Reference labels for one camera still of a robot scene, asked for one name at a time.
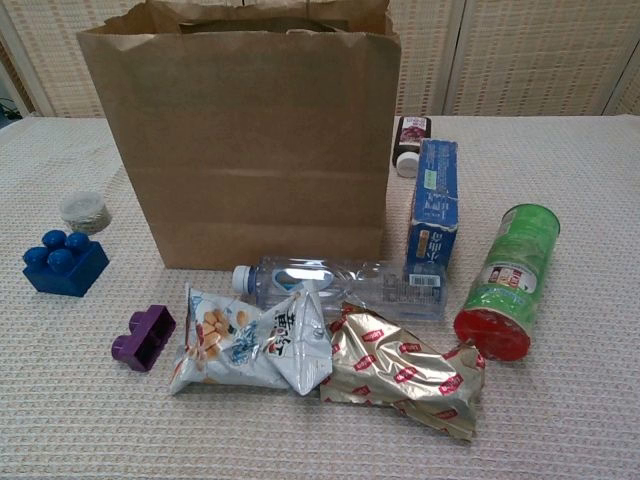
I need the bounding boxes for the clear plastic water bottle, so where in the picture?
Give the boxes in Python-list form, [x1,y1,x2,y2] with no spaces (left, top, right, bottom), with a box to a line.
[231,255,448,325]

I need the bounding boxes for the blue orange biscuit box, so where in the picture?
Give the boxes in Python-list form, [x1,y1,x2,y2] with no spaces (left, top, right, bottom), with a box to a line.
[405,138,459,271]

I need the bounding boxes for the gold foil snack packet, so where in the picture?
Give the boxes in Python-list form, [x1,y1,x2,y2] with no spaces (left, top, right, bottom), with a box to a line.
[319,299,487,441]

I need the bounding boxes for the silver snack packet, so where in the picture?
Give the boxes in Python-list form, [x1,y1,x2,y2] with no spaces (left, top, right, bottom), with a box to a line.
[168,282,335,397]

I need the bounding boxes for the green chip canister red lid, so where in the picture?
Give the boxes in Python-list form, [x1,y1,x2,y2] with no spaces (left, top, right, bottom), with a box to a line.
[453,202,560,363]

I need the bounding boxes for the brown paper bag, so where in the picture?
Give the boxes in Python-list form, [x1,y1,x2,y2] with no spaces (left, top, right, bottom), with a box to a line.
[75,0,403,271]

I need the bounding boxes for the dark juice bottle white cap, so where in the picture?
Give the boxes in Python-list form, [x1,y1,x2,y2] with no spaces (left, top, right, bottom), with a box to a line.
[392,115,432,179]

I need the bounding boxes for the purple toy brick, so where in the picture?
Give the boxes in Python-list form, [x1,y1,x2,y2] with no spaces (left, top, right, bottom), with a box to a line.
[110,304,177,373]

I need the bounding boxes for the blue toy brick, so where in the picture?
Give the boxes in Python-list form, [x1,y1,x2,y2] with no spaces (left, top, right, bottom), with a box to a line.
[22,229,110,298]

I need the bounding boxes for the beige bamboo folding screen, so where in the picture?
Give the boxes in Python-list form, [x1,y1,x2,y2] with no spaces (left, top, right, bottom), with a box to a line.
[0,0,640,119]

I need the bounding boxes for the white woven tablecloth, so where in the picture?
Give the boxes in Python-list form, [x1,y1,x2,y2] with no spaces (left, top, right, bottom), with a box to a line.
[0,115,640,480]

